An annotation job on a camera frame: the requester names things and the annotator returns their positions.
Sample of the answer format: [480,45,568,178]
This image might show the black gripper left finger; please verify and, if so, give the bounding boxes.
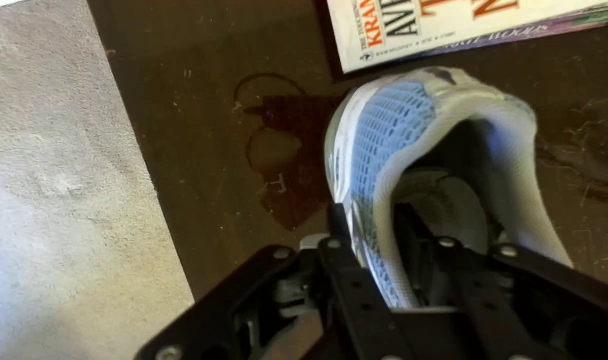
[133,202,412,360]

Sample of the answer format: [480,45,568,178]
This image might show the grey blue trainer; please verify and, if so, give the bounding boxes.
[321,64,576,315]

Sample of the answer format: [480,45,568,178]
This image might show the white paperback book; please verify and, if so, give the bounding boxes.
[323,0,608,77]

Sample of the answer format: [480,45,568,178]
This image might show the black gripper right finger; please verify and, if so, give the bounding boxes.
[391,202,608,360]

